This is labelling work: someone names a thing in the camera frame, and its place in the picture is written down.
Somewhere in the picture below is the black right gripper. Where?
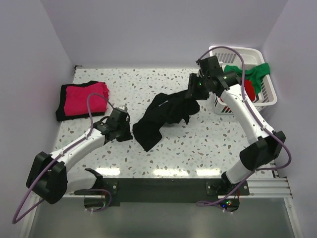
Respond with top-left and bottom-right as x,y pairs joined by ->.
184,73 -> 210,101

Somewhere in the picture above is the black t shirt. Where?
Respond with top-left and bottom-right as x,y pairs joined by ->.
55,81 -> 97,121
132,91 -> 200,152

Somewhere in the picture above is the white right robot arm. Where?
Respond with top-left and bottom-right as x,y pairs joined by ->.
186,56 -> 286,195

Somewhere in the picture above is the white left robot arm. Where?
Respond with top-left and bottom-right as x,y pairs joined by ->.
26,106 -> 133,204

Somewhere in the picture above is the folded pink t shirt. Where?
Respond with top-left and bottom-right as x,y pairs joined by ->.
63,82 -> 109,117

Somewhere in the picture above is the red t shirt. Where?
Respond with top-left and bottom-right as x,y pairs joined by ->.
219,79 -> 257,104

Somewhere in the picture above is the green t shirt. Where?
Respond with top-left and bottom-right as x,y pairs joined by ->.
223,63 -> 270,95

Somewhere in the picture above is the folded black t shirt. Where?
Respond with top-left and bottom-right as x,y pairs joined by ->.
55,81 -> 97,121

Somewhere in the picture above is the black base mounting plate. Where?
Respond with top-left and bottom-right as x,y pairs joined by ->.
74,177 -> 250,211

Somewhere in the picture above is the white plastic laundry basket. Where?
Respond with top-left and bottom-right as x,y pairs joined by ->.
210,47 -> 277,111

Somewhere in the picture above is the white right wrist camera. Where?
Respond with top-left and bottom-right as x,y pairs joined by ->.
196,59 -> 204,77

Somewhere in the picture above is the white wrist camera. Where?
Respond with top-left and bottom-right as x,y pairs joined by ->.
117,104 -> 128,112
196,59 -> 204,77

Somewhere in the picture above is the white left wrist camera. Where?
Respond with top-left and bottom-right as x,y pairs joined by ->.
117,104 -> 128,112

